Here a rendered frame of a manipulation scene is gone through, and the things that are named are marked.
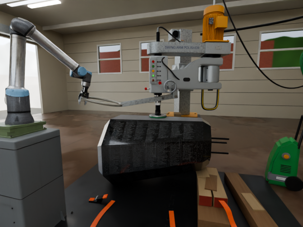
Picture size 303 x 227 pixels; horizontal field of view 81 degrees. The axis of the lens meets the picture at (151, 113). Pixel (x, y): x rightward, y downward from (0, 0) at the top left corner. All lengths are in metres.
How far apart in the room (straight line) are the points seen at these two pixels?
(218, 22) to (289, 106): 6.71
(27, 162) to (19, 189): 0.18
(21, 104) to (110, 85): 7.75
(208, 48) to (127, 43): 7.06
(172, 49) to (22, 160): 1.72
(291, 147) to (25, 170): 2.65
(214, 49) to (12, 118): 2.04
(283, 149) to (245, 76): 5.79
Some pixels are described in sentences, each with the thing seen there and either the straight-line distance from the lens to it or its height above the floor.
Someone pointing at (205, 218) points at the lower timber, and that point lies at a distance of 1.74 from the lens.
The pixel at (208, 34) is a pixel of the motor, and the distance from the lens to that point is 2.34.
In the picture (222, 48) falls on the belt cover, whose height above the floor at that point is 1.64.
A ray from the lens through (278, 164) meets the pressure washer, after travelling 2.70.
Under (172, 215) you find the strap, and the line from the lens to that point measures 1.92.
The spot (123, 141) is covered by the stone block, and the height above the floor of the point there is 0.64.
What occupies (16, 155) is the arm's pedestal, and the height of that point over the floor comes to 0.75.
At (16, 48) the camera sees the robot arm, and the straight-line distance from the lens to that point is 1.92.
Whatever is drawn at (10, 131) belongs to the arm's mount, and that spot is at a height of 0.90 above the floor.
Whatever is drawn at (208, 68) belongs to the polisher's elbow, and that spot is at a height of 1.43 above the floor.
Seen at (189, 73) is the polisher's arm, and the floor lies 1.37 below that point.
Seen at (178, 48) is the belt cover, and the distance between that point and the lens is 2.15.
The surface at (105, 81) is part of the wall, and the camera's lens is 9.39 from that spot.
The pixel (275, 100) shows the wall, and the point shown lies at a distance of 8.45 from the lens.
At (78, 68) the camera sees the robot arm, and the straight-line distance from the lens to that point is 1.87.
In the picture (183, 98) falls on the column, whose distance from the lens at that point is 2.78.
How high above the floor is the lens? 1.21
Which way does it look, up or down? 8 degrees down
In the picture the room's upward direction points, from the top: straight up
